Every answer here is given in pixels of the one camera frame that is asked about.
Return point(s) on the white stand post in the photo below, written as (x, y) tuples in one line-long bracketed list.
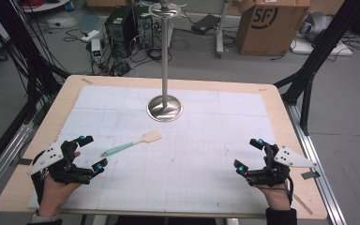
[(221, 31)]

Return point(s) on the grey round appliance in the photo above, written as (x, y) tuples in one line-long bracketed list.
[(315, 25)]

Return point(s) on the black tape piece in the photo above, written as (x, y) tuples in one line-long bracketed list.
[(310, 175), (22, 161)]

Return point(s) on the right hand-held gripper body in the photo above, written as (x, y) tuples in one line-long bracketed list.
[(281, 162)]

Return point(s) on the white flat board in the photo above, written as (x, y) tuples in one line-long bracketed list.
[(325, 48)]

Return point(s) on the person's left hand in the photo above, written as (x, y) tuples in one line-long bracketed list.
[(56, 193)]

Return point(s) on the thin wooden stick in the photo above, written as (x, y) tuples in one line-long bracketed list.
[(303, 204)]

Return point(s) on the flat black device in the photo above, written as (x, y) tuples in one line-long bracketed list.
[(205, 23)]

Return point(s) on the aluminium rail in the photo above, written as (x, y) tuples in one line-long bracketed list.
[(317, 162), (3, 162)]

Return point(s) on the white grid paper mat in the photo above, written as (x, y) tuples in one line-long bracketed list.
[(175, 162)]

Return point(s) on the brown cardboard box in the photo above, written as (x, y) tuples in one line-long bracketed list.
[(270, 28)]

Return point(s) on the white power strip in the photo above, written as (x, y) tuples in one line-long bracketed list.
[(90, 35)]

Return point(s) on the person's right hand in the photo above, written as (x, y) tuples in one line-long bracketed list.
[(275, 197)]

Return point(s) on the small device with green display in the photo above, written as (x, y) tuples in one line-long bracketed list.
[(96, 50)]

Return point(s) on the metal stand with round base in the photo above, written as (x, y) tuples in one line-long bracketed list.
[(164, 106)]

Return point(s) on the black computer tower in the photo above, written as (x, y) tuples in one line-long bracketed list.
[(125, 29)]

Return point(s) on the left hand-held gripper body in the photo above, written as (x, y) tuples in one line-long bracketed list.
[(48, 157)]

